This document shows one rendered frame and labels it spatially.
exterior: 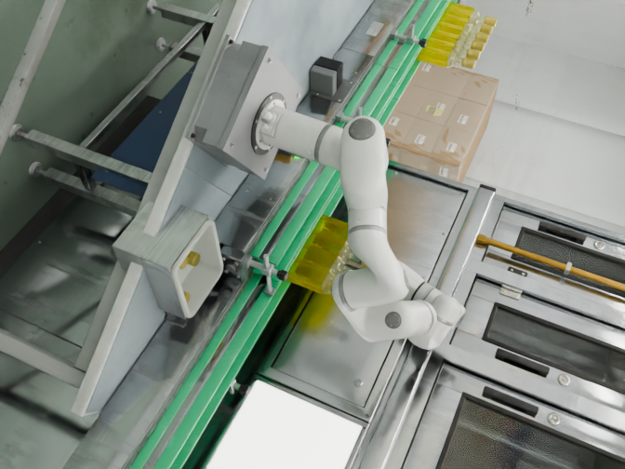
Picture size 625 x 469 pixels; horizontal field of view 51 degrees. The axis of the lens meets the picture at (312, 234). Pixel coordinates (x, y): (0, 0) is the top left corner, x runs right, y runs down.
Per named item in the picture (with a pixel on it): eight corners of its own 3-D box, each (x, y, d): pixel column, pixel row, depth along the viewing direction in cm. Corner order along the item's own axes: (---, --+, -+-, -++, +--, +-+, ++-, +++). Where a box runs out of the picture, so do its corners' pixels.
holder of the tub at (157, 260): (163, 319, 169) (189, 330, 167) (139, 257, 147) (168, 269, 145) (198, 270, 178) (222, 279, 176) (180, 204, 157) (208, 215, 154)
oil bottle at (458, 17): (419, 23, 261) (488, 41, 253) (421, 10, 257) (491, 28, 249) (424, 16, 264) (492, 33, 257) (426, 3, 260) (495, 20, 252)
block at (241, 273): (220, 274, 177) (244, 284, 175) (217, 254, 170) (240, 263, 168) (228, 264, 179) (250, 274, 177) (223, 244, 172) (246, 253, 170)
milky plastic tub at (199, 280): (160, 310, 164) (190, 322, 162) (140, 258, 147) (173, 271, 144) (196, 259, 174) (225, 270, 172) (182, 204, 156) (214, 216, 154)
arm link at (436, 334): (409, 293, 156) (441, 292, 174) (383, 338, 158) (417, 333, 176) (438, 313, 152) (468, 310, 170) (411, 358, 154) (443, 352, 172)
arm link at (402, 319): (423, 264, 154) (367, 275, 162) (384, 261, 136) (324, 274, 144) (434, 333, 152) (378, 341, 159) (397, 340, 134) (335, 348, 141)
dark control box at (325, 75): (309, 89, 209) (332, 97, 207) (308, 69, 203) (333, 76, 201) (319, 74, 214) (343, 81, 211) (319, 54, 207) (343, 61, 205)
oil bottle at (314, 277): (262, 272, 188) (330, 299, 182) (261, 261, 184) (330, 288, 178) (272, 258, 191) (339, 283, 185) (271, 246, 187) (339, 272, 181)
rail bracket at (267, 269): (245, 287, 177) (285, 303, 173) (238, 250, 164) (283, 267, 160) (249, 278, 178) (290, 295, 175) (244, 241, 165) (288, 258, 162)
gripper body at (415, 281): (427, 296, 185) (394, 275, 190) (432, 276, 177) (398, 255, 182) (412, 314, 182) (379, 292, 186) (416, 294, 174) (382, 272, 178)
